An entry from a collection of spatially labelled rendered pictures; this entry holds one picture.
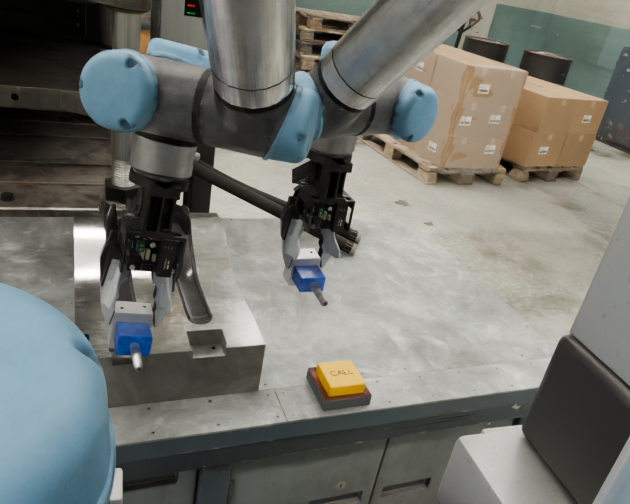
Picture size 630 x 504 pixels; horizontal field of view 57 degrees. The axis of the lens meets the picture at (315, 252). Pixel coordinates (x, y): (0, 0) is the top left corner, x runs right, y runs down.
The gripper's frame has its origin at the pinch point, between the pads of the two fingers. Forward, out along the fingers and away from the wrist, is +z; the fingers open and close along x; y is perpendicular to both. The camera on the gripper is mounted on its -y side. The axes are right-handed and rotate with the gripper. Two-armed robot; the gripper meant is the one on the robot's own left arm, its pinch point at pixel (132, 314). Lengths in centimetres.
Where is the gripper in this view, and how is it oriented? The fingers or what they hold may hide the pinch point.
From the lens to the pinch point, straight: 81.7
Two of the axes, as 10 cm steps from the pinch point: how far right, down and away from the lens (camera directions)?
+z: -2.4, 9.3, 2.7
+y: 3.7, 3.5, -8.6
